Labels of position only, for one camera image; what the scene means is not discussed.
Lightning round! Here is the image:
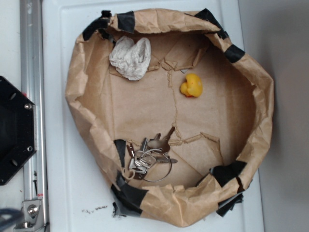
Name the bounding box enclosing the crumpled white paper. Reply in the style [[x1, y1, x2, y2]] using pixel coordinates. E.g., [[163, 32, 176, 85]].
[[109, 36, 151, 81]]

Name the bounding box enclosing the brown paper bag bin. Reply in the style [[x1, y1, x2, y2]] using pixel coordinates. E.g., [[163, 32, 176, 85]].
[[65, 9, 274, 227]]

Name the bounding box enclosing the bunch of metal keys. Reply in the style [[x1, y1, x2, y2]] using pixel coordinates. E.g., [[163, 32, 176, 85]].
[[126, 126, 178, 183]]

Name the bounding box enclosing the yellow rubber duck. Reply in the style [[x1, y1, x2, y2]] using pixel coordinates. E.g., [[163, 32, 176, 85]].
[[180, 73, 203, 97]]

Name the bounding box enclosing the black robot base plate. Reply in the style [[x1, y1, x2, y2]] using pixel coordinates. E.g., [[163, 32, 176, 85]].
[[0, 76, 36, 186]]

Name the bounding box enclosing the metal corner bracket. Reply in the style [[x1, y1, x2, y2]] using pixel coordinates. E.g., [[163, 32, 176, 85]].
[[14, 200, 46, 232]]

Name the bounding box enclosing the aluminium extrusion rail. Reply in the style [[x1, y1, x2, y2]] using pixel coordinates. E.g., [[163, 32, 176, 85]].
[[20, 0, 50, 232]]

